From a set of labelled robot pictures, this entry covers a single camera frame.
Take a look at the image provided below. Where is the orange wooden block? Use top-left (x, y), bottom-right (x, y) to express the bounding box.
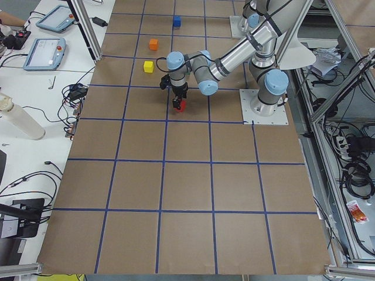
top-left (149, 38), bottom-right (159, 51)

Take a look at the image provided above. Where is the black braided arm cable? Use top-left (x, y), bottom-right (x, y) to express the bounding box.
top-left (156, 57), bottom-right (176, 74)

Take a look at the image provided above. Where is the red snack packet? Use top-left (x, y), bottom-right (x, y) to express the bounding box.
top-left (346, 200), bottom-right (368, 224)

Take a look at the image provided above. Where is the aluminium frame post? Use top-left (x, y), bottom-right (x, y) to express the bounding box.
top-left (67, 0), bottom-right (103, 61)

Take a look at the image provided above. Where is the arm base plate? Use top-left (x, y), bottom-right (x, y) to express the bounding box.
top-left (229, 16), bottom-right (248, 39)
top-left (240, 89), bottom-right (289, 125)

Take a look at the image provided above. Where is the upper teach pendant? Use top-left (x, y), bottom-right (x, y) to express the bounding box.
top-left (36, 5), bottom-right (75, 33)

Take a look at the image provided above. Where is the black monitor stand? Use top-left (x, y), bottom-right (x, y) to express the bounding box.
top-left (1, 198), bottom-right (45, 239)

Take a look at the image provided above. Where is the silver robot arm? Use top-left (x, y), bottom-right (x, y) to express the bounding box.
top-left (159, 1), bottom-right (301, 115)
top-left (237, 0), bottom-right (260, 37)

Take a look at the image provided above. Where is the yellow wooden block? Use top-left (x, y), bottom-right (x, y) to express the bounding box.
top-left (143, 61), bottom-right (154, 73)

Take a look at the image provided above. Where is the lower teach pendant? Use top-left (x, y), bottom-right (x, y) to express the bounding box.
top-left (23, 37), bottom-right (66, 71)

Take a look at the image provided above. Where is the teach pendant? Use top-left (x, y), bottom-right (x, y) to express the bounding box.
top-left (23, 37), bottom-right (66, 71)
top-left (36, 5), bottom-right (75, 33)

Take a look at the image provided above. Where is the red wooden block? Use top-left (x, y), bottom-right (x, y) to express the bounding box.
top-left (175, 100), bottom-right (186, 112)

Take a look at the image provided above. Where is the blue wooden block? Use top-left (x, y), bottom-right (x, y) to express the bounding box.
top-left (173, 15), bottom-right (182, 29)

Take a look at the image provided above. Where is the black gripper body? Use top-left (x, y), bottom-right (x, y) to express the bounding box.
top-left (171, 78), bottom-right (188, 101)

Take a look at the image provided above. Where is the hex key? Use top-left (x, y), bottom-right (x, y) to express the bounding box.
top-left (47, 76), bottom-right (56, 90)

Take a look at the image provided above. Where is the black power adapter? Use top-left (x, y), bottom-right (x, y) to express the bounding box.
top-left (91, 17), bottom-right (108, 27)

